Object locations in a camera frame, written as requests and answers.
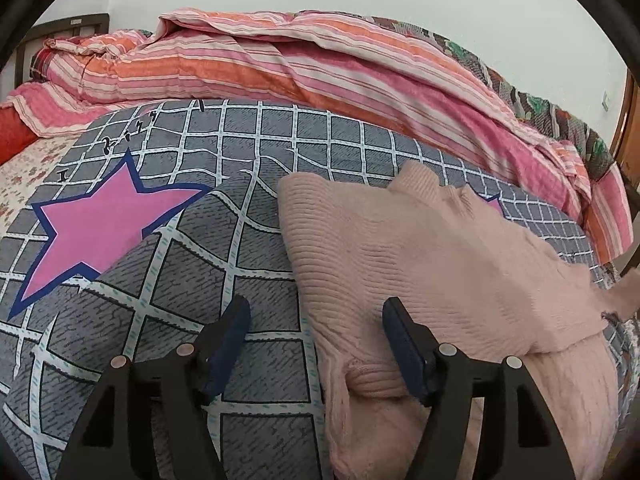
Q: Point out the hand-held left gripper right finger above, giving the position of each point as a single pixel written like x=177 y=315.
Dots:
x=407 y=347

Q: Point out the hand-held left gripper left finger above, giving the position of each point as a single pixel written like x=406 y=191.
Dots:
x=227 y=347

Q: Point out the pink knitted sweater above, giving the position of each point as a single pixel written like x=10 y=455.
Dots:
x=430 y=270

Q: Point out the grey checked star blanket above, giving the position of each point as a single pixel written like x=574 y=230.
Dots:
x=165 y=270

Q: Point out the floral bed sheet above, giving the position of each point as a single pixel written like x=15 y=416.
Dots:
x=30 y=170

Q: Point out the dark floral patchwork quilt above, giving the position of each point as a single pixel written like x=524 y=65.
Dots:
x=530 y=95

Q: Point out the pink orange striped quilt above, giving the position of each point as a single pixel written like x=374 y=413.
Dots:
x=310 y=70

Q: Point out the red pillow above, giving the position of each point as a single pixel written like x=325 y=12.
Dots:
x=14 y=135

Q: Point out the wooden door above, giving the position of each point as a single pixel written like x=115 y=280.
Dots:
x=629 y=115

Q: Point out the dark wooden headboard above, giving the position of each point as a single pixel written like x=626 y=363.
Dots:
x=37 y=42

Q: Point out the white wall switch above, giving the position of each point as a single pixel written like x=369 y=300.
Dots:
x=605 y=100

